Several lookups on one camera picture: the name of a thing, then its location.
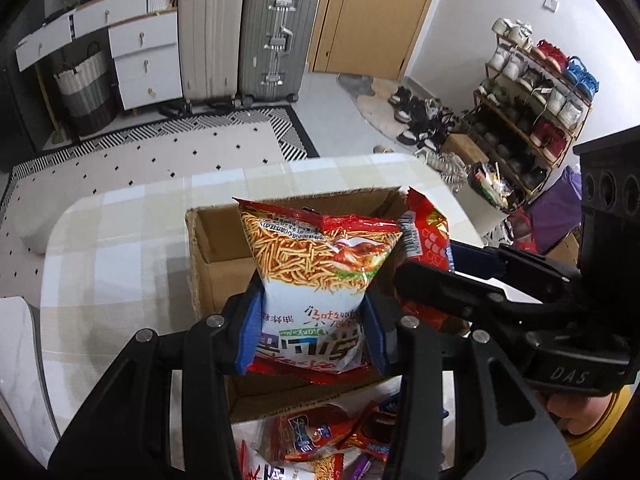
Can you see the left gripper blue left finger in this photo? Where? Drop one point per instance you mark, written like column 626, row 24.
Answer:
column 160, row 411

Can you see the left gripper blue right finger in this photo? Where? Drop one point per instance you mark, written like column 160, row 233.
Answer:
column 501, row 431

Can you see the red biscuit snack bag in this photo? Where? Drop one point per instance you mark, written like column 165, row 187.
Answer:
column 311, row 433

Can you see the red chip snack bag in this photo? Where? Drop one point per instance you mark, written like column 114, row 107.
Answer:
column 425, row 235

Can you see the white red noodle snack bag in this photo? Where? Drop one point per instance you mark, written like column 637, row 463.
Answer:
column 315, row 270

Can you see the blue cookie packet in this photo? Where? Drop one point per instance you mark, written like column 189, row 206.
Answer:
column 390, row 405

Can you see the red chocolate pie packet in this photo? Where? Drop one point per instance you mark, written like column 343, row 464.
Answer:
column 373, row 433

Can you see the purple candy bag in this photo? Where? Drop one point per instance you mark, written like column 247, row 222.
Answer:
column 360, row 468

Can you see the yellow sleeve forearm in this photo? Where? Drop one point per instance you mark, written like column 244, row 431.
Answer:
column 584, row 446

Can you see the person's right hand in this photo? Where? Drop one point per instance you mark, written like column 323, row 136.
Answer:
column 577, row 414

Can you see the white marble side table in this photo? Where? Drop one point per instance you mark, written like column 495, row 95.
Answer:
column 24, row 396

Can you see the red shopping bag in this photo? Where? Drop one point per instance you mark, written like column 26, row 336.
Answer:
column 522, row 231

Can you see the purple gift bag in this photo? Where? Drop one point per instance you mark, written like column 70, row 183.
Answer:
column 557, row 211

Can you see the white trash bin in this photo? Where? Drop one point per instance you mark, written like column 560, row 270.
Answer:
column 477, row 202

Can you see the checked tablecloth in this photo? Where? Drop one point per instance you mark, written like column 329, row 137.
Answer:
column 120, row 261

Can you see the SF cardboard box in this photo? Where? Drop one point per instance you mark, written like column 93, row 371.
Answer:
column 222, row 266

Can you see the wooden shoe rack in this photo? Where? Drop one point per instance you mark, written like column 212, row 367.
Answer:
column 527, row 113

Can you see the patterned floor rug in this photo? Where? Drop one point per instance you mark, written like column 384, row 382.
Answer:
column 165, row 150

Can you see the door mat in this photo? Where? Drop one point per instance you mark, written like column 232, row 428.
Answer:
column 370, row 96

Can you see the woven laundry basket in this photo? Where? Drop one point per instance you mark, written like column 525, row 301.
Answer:
column 87, row 92

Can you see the wooden door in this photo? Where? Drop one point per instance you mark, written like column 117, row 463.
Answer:
column 366, row 37

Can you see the white drawer desk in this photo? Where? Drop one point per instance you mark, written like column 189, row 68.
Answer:
column 143, row 40

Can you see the silver suitcase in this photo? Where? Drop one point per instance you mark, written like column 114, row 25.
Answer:
column 274, row 44

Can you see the beige suitcase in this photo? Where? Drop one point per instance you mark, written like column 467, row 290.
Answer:
column 209, row 45

